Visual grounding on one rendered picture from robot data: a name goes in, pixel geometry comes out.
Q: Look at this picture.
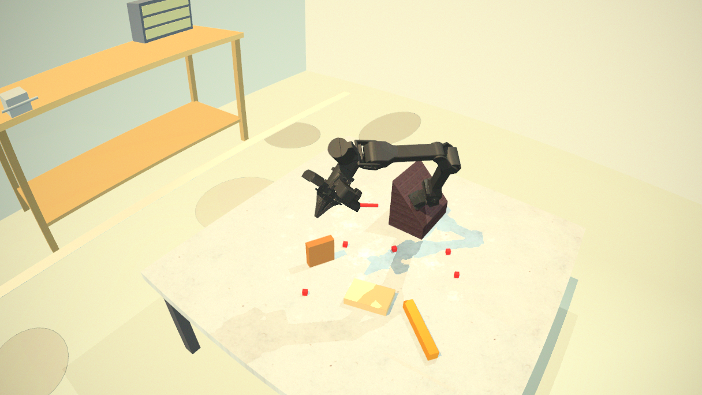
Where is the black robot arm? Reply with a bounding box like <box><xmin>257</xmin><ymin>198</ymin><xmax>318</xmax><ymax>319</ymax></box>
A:
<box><xmin>327</xmin><ymin>137</ymin><xmax>461</xmax><ymax>211</ymax></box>

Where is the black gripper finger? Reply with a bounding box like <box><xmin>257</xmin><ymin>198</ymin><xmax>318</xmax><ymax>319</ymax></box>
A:
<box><xmin>317</xmin><ymin>198</ymin><xmax>342</xmax><ymax>218</ymax></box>
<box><xmin>314</xmin><ymin>188</ymin><xmax>332</xmax><ymax>218</ymax></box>

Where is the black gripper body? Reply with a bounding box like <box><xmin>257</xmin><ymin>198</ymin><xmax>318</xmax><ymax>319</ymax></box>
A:
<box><xmin>302</xmin><ymin>164</ymin><xmax>361</xmax><ymax>212</ymax></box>

